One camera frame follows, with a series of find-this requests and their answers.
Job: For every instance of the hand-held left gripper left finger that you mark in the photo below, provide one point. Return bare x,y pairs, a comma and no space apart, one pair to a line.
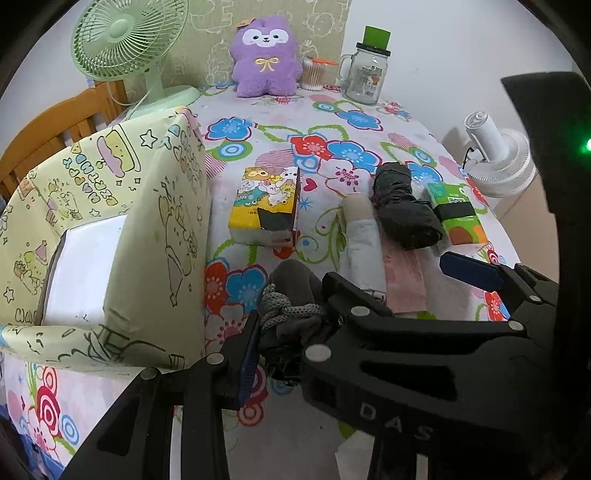
246,369

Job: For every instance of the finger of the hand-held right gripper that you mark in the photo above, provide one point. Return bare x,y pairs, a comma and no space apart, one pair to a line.
351,300
471,272

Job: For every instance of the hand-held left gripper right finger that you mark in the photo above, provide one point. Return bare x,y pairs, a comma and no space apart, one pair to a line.
397,468

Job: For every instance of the green packet with black band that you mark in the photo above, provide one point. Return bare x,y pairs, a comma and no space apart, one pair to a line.
461,226

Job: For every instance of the pink tissue pack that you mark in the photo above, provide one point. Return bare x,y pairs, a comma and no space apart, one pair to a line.
404,281

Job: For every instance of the white sock with beige toe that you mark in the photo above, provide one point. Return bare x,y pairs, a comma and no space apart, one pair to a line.
362,240

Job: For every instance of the black umbrella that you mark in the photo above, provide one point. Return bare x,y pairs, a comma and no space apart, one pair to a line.
406,217

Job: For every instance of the yellow cartoon tissue pack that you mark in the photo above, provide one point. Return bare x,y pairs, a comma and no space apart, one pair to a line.
263,198

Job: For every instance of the yellow cartoon print storage box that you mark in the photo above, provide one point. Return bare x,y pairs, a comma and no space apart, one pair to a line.
152,221

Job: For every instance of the white desk fan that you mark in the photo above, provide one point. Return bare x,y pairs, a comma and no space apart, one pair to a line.
503,157

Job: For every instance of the floral tablecloth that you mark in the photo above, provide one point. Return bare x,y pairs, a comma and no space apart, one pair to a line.
277,147

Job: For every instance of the glass mug jar green top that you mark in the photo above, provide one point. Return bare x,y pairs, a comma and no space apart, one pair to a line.
364,78

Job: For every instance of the toothpick jar orange lid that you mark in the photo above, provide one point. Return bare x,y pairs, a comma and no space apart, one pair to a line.
314,74

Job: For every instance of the purple plush toy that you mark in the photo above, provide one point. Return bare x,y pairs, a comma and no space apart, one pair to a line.
265,69

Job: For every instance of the wooden chair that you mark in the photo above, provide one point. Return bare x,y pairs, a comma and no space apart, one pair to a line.
46,124

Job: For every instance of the green desk fan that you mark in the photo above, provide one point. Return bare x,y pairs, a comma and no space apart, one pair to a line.
120,37

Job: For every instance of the pale green printed wall cloth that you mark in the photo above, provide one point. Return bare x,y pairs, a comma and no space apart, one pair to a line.
212,46

